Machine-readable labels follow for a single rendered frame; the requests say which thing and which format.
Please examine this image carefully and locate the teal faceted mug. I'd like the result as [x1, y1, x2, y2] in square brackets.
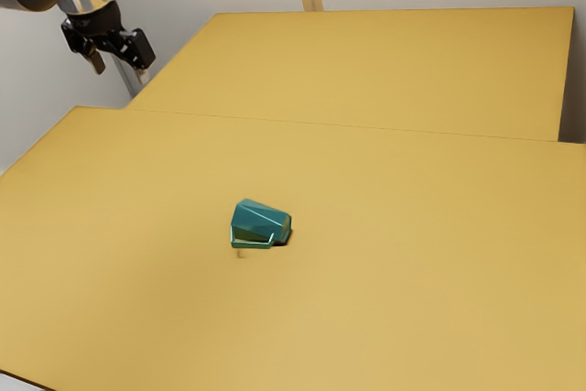
[228, 198, 293, 251]

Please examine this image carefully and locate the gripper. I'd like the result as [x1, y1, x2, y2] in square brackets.
[60, 0, 157, 85]

